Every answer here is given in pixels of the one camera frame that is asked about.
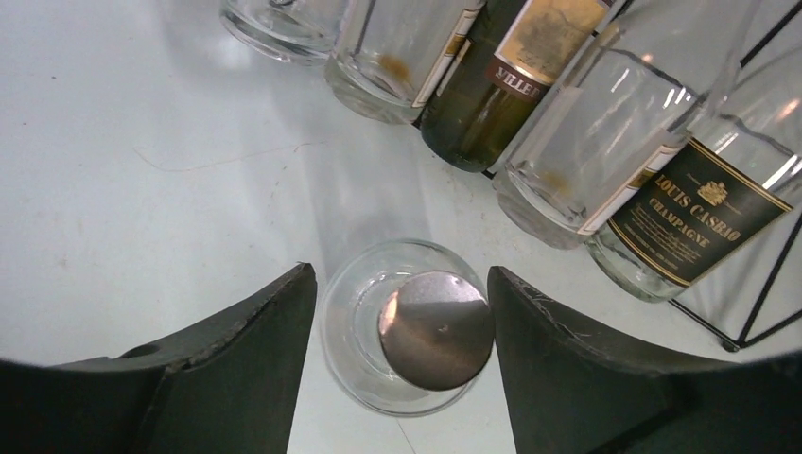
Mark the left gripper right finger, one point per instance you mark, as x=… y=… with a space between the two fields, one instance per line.
x=575 y=385

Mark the tall clear champagne label bottle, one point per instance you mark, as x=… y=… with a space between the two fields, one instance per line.
x=739 y=173

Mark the dark green wine bottle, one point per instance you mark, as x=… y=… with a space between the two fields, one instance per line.
x=515 y=52

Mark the clear bottle cork stopper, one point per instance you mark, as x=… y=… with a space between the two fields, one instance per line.
x=391 y=54

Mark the clear bottle brown cork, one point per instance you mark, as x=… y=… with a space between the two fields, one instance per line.
x=624 y=110

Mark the black wire wine rack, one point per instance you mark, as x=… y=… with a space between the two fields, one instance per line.
x=752 y=297

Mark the short clear bottle white cap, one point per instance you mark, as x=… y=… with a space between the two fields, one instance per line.
x=406 y=327

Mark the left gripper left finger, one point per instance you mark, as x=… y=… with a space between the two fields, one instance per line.
x=226 y=384

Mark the clear bottle white frosted label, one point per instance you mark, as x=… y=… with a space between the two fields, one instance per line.
x=301 y=31

